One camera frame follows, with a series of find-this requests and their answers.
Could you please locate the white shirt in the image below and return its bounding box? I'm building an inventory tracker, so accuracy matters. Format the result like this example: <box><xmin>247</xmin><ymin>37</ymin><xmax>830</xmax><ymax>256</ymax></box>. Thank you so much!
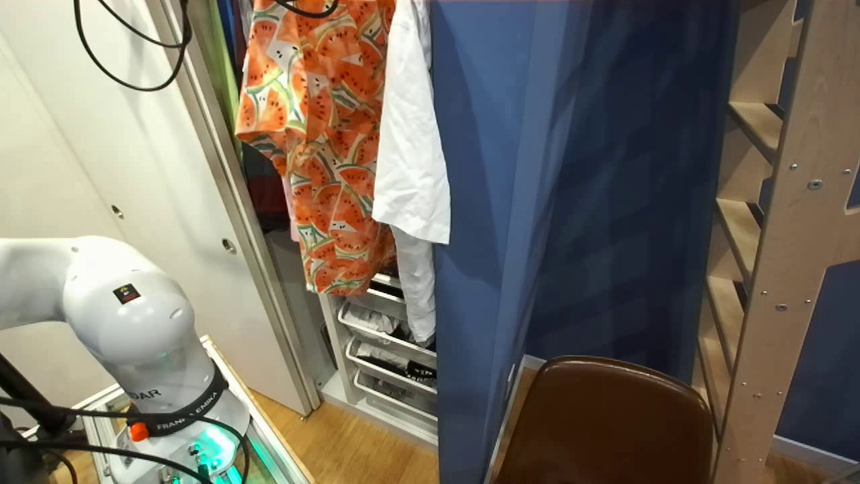
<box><xmin>369</xmin><ymin>0</ymin><xmax>454</xmax><ymax>349</ymax></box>

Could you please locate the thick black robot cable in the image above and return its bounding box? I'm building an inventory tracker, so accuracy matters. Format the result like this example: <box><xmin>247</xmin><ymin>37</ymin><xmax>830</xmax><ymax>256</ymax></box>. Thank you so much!
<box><xmin>69</xmin><ymin>0</ymin><xmax>197</xmax><ymax>95</ymax></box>

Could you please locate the white sliding closet door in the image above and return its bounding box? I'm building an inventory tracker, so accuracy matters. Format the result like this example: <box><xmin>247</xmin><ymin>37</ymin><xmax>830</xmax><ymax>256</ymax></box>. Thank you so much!
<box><xmin>0</xmin><ymin>0</ymin><xmax>323</xmax><ymax>419</ymax></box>

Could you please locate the black tripod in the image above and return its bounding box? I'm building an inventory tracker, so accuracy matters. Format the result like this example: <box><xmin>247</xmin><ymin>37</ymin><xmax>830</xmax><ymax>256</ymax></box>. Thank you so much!
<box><xmin>0</xmin><ymin>349</ymin><xmax>80</xmax><ymax>484</ymax></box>

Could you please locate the wooden loft ladder frame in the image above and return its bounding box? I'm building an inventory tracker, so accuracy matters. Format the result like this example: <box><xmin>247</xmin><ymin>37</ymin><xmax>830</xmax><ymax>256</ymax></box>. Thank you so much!
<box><xmin>690</xmin><ymin>0</ymin><xmax>860</xmax><ymax>484</ymax></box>

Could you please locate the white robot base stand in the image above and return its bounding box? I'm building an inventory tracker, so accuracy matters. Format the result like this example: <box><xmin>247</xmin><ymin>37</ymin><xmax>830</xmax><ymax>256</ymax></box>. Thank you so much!
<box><xmin>77</xmin><ymin>333</ymin><xmax>318</xmax><ymax>484</ymax></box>

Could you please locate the orange watermelon print shirt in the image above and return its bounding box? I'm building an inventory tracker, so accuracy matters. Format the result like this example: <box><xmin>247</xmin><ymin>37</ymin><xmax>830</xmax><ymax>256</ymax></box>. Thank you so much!
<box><xmin>232</xmin><ymin>0</ymin><xmax>404</xmax><ymax>301</ymax></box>

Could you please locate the white wire drawer unit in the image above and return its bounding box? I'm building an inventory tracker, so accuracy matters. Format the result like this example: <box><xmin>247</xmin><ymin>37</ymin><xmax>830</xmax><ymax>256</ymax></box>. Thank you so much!
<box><xmin>319</xmin><ymin>268</ymin><xmax>442</xmax><ymax>448</ymax></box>

